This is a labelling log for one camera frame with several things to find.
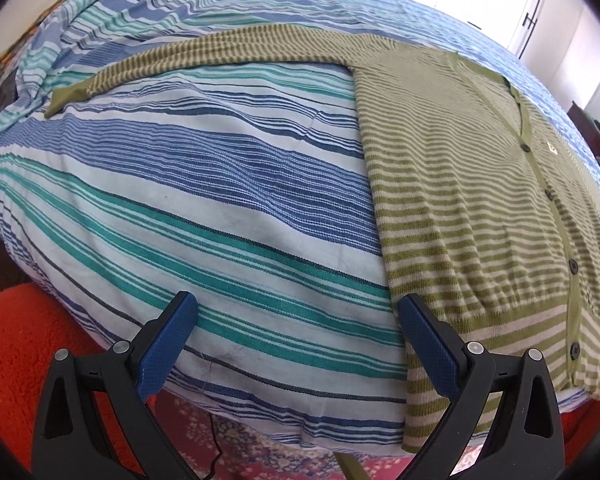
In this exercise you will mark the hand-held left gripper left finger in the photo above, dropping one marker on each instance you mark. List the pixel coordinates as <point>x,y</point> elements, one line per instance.
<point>167,350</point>

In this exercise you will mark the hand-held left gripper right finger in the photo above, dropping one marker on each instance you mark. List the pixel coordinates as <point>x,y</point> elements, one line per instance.
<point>430,355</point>

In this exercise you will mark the green striped cardigan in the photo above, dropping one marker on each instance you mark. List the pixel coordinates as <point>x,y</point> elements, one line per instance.
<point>455,160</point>

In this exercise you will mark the blue green striped blanket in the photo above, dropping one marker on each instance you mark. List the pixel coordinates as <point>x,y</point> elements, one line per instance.
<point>205,185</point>

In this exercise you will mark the dark wooden nightstand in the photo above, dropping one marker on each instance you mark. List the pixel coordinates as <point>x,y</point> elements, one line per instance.
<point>582,115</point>

